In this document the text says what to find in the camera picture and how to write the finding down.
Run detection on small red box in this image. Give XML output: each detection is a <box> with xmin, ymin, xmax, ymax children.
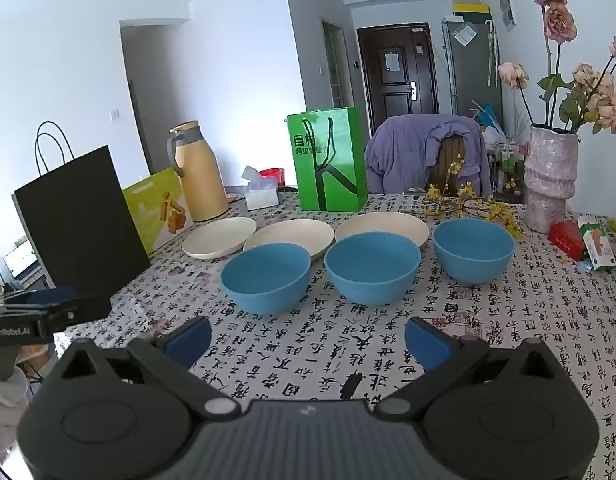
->
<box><xmin>547</xmin><ymin>220</ymin><xmax>586</xmax><ymax>261</ymax></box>

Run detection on blue bowl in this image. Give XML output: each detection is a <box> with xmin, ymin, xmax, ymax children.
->
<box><xmin>324</xmin><ymin>232</ymin><xmax>422</xmax><ymax>307</ymax></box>
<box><xmin>433</xmin><ymin>218</ymin><xmax>515</xmax><ymax>284</ymax></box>
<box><xmin>220</xmin><ymin>242</ymin><xmax>312</xmax><ymax>317</ymax></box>

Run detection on purple jacket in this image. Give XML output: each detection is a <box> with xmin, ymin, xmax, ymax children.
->
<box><xmin>365</xmin><ymin>114</ymin><xmax>493</xmax><ymax>196</ymax></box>

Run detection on wooden chair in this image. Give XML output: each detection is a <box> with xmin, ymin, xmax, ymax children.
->
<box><xmin>428</xmin><ymin>135</ymin><xmax>466</xmax><ymax>196</ymax></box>

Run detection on laptop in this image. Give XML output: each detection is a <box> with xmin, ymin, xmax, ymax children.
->
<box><xmin>2</xmin><ymin>239</ymin><xmax>41</xmax><ymax>281</ymax></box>

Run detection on tissue pack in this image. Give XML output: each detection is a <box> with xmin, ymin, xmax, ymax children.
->
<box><xmin>240</xmin><ymin>165</ymin><xmax>280</xmax><ymax>211</ymax></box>

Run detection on white umbrella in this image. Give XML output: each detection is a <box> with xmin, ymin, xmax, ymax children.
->
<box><xmin>485</xmin><ymin>20</ymin><xmax>501</xmax><ymax>88</ymax></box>

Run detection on green and white carton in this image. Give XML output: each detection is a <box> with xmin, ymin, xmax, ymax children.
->
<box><xmin>578</xmin><ymin>217</ymin><xmax>616</xmax><ymax>271</ymax></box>

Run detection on grey refrigerator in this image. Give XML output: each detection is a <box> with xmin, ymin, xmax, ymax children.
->
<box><xmin>442</xmin><ymin>16</ymin><xmax>504</xmax><ymax>121</ymax></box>

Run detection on dried pink flowers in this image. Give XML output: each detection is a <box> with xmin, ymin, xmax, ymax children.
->
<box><xmin>497</xmin><ymin>0</ymin><xmax>616</xmax><ymax>136</ymax></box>

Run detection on yellow box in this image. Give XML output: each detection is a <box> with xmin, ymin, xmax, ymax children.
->
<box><xmin>453</xmin><ymin>2</ymin><xmax>491</xmax><ymax>18</ymax></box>

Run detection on cream plate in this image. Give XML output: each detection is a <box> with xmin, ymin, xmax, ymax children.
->
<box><xmin>182</xmin><ymin>217</ymin><xmax>257</xmax><ymax>260</ymax></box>
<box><xmin>334</xmin><ymin>211</ymin><xmax>430</xmax><ymax>251</ymax></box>

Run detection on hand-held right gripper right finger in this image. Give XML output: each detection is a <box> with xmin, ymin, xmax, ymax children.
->
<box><xmin>375</xmin><ymin>316</ymin><xmax>564</xmax><ymax>419</ymax></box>

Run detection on wire rack with bottles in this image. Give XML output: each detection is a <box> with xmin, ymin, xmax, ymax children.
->
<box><xmin>493</xmin><ymin>142</ymin><xmax>529</xmax><ymax>206</ymax></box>

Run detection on tan thermos jug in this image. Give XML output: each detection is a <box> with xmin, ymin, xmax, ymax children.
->
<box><xmin>167</xmin><ymin>121</ymin><xmax>232</xmax><ymax>222</ymax></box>

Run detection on person's left hand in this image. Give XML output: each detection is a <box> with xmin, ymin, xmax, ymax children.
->
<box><xmin>0</xmin><ymin>365</ymin><xmax>31</xmax><ymax>461</ymax></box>

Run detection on calligraphy print tablecloth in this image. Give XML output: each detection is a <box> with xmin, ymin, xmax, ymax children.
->
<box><xmin>53</xmin><ymin>192</ymin><xmax>616</xmax><ymax>480</ymax></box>

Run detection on yellow flower branch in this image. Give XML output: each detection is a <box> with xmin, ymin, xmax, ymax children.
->
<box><xmin>420</xmin><ymin>155</ymin><xmax>526</xmax><ymax>241</ymax></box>

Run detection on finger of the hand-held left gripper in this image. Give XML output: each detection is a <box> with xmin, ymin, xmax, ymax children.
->
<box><xmin>0</xmin><ymin>286</ymin><xmax>79</xmax><ymax>312</ymax></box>
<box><xmin>47</xmin><ymin>295</ymin><xmax>112</xmax><ymax>335</ymax></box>

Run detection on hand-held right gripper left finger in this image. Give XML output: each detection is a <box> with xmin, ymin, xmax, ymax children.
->
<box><xmin>48</xmin><ymin>316</ymin><xmax>241</xmax><ymax>419</ymax></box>

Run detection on black paper bag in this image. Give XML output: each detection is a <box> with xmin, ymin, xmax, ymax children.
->
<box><xmin>12</xmin><ymin>121</ymin><xmax>152</xmax><ymax>293</ymax></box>

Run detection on green paper bag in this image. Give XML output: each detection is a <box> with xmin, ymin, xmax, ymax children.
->
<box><xmin>286</xmin><ymin>106</ymin><xmax>369</xmax><ymax>212</ymax></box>

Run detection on yellow-green gift box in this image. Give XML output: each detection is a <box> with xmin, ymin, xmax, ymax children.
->
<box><xmin>122</xmin><ymin>167</ymin><xmax>189</xmax><ymax>256</ymax></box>

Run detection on dark brown door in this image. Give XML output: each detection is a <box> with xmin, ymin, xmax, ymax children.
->
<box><xmin>357</xmin><ymin>23</ymin><xmax>439</xmax><ymax>131</ymax></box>

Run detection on cream bowl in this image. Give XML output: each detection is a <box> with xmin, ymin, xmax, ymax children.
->
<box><xmin>243</xmin><ymin>219</ymin><xmax>335</xmax><ymax>261</ymax></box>

